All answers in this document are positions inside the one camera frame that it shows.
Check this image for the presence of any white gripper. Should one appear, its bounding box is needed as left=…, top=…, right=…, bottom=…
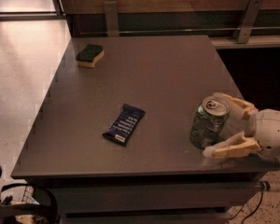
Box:
left=203, top=92, right=280, bottom=159

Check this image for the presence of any green soda can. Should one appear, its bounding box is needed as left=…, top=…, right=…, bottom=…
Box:
left=189, top=96, right=230, bottom=149

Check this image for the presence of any green and yellow sponge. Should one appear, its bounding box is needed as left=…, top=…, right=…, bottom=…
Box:
left=76, top=44, right=105, bottom=68

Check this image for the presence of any dark blue snack packet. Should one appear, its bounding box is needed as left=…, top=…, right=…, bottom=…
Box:
left=103, top=104, right=146, bottom=147

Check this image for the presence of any grey drawer cabinet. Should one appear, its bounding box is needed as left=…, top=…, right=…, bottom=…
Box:
left=12, top=36, right=280, bottom=224

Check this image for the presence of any black cable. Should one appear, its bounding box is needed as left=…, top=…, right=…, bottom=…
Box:
left=230, top=181, right=267, bottom=224

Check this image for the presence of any right metal rail bracket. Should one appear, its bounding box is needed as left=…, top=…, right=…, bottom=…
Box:
left=234, top=0, right=263, bottom=44

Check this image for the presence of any metal rail bracket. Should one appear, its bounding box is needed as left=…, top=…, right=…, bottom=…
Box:
left=104, top=1, right=119, bottom=37
left=234, top=0, right=263, bottom=44

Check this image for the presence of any left metal rail bracket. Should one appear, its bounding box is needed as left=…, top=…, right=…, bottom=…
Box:
left=104, top=1, right=119, bottom=37

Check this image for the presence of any black chair frame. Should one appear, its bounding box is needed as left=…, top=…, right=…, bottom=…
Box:
left=0, top=160, right=61, bottom=224

